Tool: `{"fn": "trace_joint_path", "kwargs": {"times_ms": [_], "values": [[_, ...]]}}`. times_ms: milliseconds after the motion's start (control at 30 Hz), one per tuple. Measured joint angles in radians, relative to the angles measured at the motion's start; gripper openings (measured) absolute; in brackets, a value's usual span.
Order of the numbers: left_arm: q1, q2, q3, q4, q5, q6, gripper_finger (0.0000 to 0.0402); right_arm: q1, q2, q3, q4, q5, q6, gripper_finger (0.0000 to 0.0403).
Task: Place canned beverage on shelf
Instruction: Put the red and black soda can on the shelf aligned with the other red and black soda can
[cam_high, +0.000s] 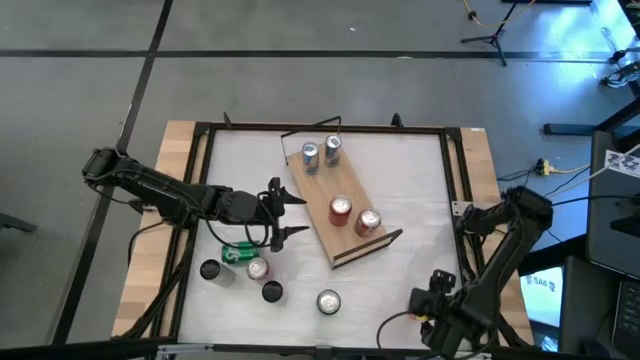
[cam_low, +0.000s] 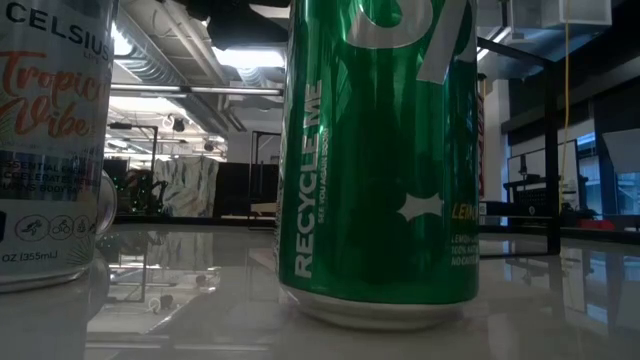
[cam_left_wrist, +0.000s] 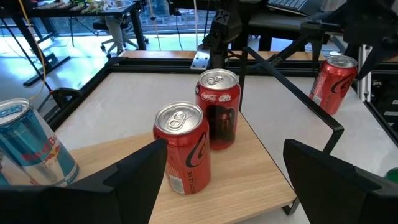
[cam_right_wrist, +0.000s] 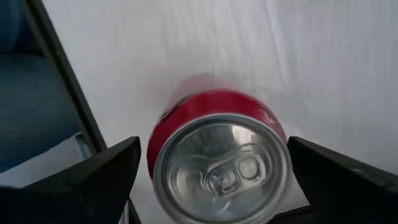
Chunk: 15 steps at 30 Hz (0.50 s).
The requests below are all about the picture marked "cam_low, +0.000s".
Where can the bright ceiling light panel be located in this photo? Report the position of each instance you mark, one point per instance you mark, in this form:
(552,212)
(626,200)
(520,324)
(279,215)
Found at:
(250,57)

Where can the long tube light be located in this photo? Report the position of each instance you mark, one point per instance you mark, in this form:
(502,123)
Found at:
(200,90)

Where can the black ceiling spotlight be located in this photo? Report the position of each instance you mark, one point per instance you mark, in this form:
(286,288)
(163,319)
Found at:
(178,124)
(209,146)

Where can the black metal rack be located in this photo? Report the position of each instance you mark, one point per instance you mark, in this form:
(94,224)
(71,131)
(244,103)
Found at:
(120,126)

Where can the black partition panel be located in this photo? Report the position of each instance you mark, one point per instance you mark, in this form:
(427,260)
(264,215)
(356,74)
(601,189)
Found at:
(232,190)

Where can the white green patterned curtain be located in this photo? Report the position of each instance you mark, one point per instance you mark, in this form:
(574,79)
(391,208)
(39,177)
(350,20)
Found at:
(185,187)

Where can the white Celsius can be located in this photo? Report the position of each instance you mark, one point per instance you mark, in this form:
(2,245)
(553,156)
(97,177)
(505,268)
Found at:
(50,150)

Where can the black equipment desk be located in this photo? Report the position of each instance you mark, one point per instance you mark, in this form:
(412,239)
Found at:
(530,197)

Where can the white hanging box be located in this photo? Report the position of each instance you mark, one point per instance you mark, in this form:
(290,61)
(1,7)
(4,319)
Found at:
(585,12)

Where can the grey board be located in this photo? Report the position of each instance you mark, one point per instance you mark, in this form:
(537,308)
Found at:
(625,150)

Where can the red low object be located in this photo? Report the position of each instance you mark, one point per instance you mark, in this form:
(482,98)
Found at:
(595,225)

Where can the white glossy table sheet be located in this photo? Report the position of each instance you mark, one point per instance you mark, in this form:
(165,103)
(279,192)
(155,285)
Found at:
(550,310)

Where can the silver ribbed ventilation duct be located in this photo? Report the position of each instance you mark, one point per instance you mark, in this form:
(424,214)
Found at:
(145,67)

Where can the wooden shelf black metal frame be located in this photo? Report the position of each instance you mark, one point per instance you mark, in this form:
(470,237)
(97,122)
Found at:
(552,150)

